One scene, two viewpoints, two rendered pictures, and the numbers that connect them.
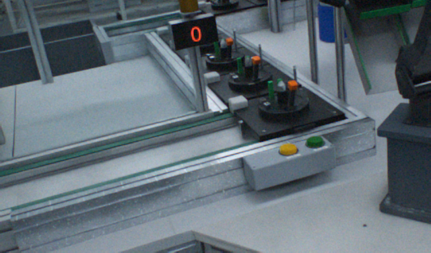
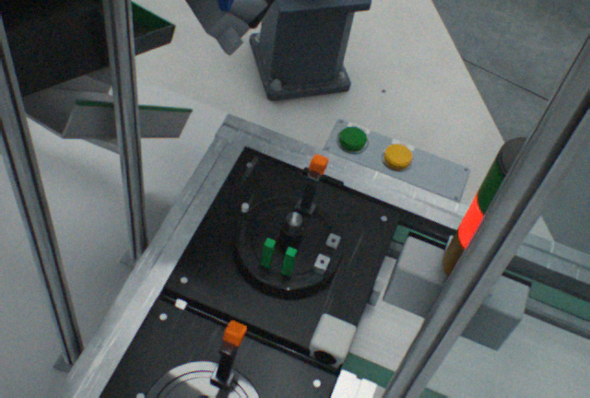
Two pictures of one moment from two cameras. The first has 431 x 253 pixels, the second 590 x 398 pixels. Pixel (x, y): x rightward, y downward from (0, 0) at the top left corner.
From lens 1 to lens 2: 190 cm
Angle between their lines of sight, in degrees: 99
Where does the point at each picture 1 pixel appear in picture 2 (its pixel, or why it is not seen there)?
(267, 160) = (438, 166)
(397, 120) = not seen: outside the picture
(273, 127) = (361, 214)
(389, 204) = (344, 76)
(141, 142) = not seen: outside the picture
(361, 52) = not seen: hidden behind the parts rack
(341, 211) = (380, 122)
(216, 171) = not seen: hidden behind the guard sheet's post
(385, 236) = (383, 68)
